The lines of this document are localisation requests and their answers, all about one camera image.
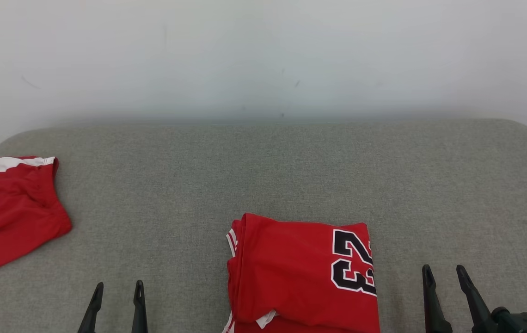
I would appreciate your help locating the red shorts with white band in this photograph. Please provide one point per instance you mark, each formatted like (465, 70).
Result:
(9, 217)

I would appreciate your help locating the red jersey with white sleeves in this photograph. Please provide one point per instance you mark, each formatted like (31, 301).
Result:
(291, 268)

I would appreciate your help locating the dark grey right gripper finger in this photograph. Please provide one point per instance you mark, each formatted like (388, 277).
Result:
(433, 310)
(478, 310)

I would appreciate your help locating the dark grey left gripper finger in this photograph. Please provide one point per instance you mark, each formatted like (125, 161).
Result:
(139, 314)
(91, 314)

